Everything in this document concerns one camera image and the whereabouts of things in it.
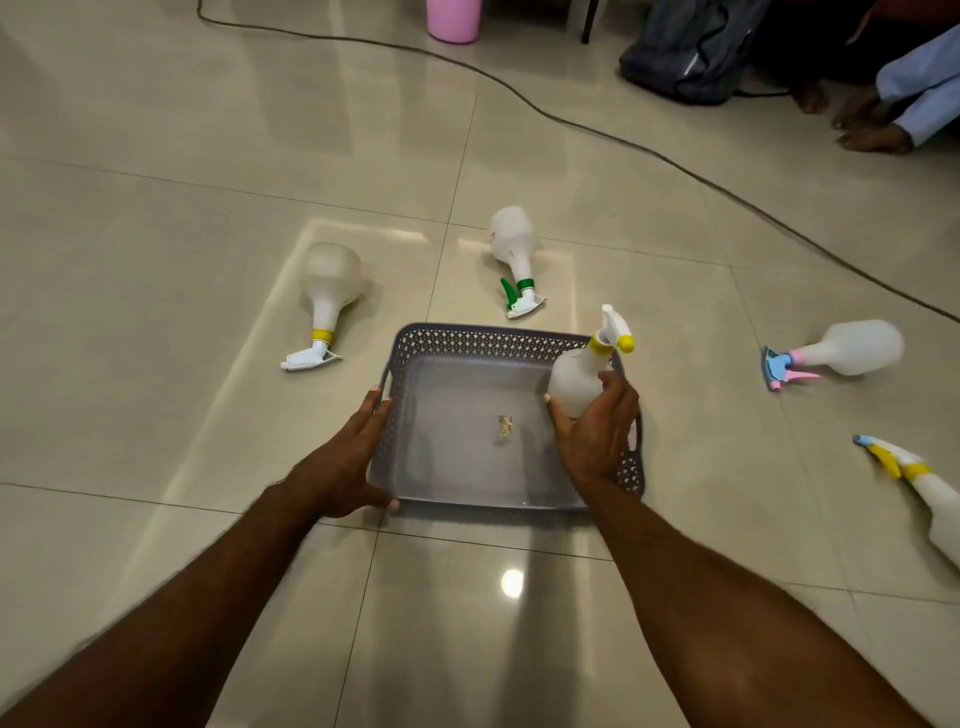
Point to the person's left hand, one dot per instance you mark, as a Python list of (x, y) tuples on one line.
[(334, 472)]

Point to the person's right hand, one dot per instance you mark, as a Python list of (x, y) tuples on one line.
[(600, 439)]

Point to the person's right thumb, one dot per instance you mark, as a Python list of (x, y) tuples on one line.
[(559, 420)]

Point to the person's left thumb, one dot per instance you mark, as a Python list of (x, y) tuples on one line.
[(384, 502)]

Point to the spray bottle yellow nozzle tip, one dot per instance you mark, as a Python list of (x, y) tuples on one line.
[(574, 379)]

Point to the grey perforated plastic basket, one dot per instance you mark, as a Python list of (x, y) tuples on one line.
[(465, 469)]

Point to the person's left forearm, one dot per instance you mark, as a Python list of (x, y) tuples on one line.
[(165, 630)]

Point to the person's right forearm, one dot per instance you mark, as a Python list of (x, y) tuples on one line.
[(712, 622)]

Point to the small crumpled paper scrap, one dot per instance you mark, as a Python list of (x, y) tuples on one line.
[(505, 427)]

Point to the spray bottle green trigger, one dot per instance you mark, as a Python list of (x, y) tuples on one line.
[(512, 234)]

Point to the spray bottle white trigger yellow collar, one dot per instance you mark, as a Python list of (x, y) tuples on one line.
[(330, 279)]

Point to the spray bottle pink blue trigger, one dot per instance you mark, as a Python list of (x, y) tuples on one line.
[(862, 347)]

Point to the spray bottle yellow blue trigger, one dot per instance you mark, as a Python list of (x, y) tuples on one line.
[(943, 504)]

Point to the grey backpack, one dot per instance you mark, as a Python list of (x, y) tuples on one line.
[(690, 49)]

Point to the black furniture leg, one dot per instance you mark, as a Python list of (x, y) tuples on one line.
[(590, 21)]

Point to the pink plastic bucket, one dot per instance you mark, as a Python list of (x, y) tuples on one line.
[(454, 19)]

